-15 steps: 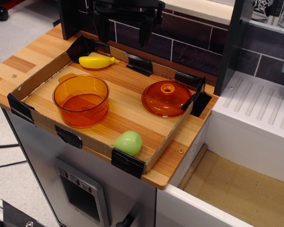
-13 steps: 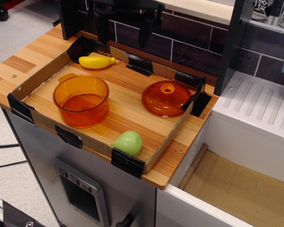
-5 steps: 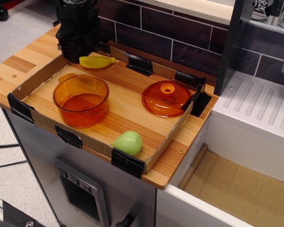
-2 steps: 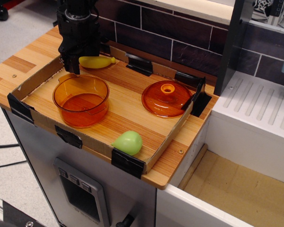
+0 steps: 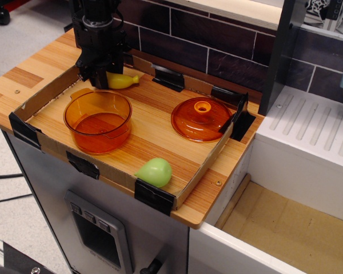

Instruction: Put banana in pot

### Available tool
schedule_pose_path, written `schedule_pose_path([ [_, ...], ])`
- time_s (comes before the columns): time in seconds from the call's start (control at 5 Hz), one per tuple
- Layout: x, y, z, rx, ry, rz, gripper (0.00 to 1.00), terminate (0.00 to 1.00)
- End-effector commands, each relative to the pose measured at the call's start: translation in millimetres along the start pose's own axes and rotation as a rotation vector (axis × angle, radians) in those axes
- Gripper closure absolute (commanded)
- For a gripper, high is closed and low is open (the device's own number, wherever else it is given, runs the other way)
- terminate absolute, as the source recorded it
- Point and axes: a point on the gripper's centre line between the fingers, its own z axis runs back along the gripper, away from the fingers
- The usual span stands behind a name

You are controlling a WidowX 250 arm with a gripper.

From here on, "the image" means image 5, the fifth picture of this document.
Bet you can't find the yellow toy banana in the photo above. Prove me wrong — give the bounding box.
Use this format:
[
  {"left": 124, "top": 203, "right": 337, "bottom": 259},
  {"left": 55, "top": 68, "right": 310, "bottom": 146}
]
[{"left": 106, "top": 72, "right": 139, "bottom": 89}]

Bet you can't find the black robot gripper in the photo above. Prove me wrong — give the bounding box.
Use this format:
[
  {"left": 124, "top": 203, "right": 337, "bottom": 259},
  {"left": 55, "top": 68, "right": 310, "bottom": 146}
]
[{"left": 71, "top": 1, "right": 126, "bottom": 90}]

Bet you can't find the orange transparent plastic pot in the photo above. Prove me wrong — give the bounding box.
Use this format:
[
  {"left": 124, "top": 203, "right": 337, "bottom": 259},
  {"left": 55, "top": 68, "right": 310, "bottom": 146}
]
[{"left": 63, "top": 88, "right": 132, "bottom": 154}]

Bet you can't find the orange transparent pot lid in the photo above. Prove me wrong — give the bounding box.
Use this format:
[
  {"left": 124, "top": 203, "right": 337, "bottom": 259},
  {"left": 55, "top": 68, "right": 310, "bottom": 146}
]
[{"left": 171, "top": 97, "right": 232, "bottom": 142}]

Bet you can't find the black floor cable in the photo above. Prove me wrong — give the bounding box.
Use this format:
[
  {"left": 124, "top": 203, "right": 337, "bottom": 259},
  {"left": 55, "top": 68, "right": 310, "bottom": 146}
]
[{"left": 0, "top": 151, "right": 34, "bottom": 205}]

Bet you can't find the dark grey vertical post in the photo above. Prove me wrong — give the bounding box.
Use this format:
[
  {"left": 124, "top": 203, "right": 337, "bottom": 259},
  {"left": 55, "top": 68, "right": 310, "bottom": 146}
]
[{"left": 258, "top": 1, "right": 307, "bottom": 116}]

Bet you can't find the green toy pear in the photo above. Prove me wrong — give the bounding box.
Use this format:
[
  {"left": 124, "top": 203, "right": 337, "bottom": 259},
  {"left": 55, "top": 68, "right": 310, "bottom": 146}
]
[{"left": 135, "top": 158, "right": 172, "bottom": 188}]

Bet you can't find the white toy sink unit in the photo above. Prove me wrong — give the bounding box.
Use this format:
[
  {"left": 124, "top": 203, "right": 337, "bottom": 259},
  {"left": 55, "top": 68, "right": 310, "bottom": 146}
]
[{"left": 189, "top": 87, "right": 343, "bottom": 273}]

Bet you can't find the black caster wheel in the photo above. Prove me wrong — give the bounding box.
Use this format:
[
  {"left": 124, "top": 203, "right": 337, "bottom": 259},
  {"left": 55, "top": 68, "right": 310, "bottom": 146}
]
[{"left": 0, "top": 7, "right": 10, "bottom": 26}]

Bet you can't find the grey toy oven front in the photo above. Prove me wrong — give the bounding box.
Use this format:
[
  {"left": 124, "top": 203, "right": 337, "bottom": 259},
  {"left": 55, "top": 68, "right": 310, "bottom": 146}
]
[{"left": 6, "top": 134, "right": 189, "bottom": 273}]

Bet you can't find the cardboard fence with black tape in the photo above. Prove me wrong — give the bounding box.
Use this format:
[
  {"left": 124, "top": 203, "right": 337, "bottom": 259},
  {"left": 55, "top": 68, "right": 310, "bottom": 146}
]
[{"left": 9, "top": 50, "right": 264, "bottom": 224}]

